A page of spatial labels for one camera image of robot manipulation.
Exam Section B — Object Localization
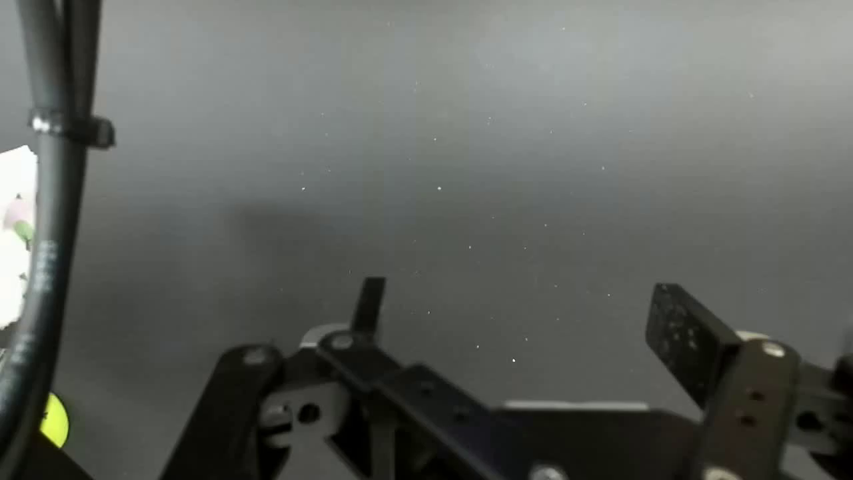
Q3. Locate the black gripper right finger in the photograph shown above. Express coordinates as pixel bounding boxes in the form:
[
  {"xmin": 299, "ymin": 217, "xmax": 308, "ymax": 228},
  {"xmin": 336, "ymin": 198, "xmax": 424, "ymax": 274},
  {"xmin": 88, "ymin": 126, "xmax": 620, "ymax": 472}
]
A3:
[{"xmin": 641, "ymin": 282, "xmax": 853, "ymax": 480}]

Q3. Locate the thick black cable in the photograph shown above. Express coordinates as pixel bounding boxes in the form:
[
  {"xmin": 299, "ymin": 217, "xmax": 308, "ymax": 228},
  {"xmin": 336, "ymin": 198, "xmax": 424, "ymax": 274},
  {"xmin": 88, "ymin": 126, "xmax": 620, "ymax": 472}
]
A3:
[{"xmin": 0, "ymin": 0, "xmax": 89, "ymax": 464}]

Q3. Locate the yellow-green cup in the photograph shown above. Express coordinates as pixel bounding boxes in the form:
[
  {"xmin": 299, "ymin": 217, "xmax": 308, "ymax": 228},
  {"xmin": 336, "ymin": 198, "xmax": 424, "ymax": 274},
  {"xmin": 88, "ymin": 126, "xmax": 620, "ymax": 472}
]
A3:
[{"xmin": 37, "ymin": 389, "xmax": 72, "ymax": 452}]

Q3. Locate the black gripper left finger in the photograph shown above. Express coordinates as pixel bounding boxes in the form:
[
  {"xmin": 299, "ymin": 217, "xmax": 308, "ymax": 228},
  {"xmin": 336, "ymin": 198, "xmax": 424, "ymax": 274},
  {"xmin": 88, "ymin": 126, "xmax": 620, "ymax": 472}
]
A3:
[{"xmin": 160, "ymin": 274, "xmax": 503, "ymax": 480}]

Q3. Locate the white cloth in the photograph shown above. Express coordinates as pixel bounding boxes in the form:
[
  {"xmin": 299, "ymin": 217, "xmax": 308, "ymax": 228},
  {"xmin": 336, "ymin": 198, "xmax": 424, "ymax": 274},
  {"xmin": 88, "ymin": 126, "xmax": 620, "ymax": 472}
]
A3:
[{"xmin": 0, "ymin": 144, "xmax": 40, "ymax": 334}]

